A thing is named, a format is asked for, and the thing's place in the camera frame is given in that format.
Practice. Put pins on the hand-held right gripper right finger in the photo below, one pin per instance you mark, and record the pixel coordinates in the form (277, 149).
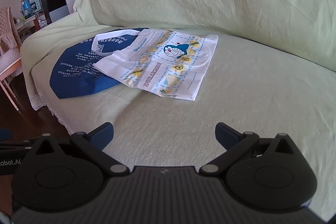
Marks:
(226, 137)

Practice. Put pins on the white cartoon print shopping bag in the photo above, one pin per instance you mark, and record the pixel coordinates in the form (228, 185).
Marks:
(168, 61)

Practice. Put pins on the blue water jug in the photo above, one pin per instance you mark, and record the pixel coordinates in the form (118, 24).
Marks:
(25, 6)

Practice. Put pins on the chair with quilted cover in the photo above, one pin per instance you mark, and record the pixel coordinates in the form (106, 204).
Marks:
(9, 29)

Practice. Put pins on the blue shopping bag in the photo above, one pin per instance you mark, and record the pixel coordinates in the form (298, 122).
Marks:
(78, 71)

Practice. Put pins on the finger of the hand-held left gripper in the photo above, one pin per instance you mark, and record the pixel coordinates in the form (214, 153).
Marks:
(4, 134)

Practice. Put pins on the black cabinet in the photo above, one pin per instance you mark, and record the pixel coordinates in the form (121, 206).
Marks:
(53, 1)

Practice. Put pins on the light blue toaster oven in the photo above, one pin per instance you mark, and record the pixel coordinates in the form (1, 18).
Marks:
(36, 4)

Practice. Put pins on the cluttered side table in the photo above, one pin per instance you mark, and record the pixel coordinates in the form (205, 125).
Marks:
(26, 24)

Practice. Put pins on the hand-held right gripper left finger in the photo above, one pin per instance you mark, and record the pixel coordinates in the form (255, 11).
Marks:
(102, 136)

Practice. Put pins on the sofa with green cover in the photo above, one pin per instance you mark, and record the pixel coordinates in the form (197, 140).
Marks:
(183, 113)

